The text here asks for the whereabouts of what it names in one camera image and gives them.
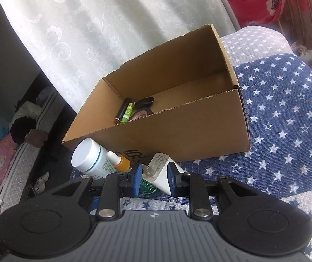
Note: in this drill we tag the white shoe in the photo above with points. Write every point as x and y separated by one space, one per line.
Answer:
306 54

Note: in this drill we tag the green glue stick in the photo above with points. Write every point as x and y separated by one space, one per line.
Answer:
127 113

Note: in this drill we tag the black car key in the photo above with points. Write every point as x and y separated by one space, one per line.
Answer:
145 102

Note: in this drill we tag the green dropper bottle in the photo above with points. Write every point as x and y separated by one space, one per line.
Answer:
123 162

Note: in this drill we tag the white charger plug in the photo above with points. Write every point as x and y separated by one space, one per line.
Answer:
158 174

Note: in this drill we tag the black cylindrical tube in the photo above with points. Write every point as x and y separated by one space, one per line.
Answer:
123 109

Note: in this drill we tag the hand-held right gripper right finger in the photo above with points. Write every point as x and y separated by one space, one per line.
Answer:
173 181

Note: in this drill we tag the blue star-print blanket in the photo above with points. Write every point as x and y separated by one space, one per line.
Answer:
281 114

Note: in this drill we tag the red floral cloth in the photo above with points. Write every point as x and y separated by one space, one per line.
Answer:
254 0

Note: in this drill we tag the white pill bottle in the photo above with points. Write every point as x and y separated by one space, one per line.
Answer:
87 155

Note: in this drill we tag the white patterned curtain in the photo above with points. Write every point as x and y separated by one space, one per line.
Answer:
90 19

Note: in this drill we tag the brown cardboard box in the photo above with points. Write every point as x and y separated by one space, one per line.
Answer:
199 131

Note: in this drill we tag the quilted white mattress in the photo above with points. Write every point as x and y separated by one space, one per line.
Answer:
22 163

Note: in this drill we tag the dark clothes pile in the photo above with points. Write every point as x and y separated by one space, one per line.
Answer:
22 122

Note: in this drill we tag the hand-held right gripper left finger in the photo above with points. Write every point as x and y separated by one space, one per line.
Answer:
136 180

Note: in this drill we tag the black tape roll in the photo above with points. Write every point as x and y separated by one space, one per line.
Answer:
142 113

